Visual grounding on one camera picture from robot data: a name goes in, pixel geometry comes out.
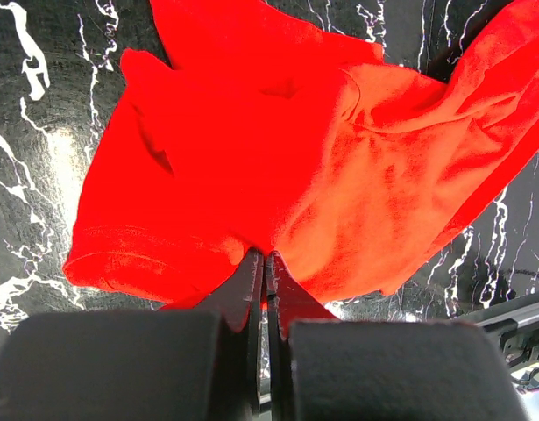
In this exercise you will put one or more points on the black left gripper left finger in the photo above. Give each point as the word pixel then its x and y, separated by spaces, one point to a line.
pixel 200 362

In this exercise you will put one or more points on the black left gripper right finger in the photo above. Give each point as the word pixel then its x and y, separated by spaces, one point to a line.
pixel 323 368

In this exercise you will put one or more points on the red t-shirt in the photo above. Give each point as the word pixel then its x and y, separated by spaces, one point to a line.
pixel 263 131

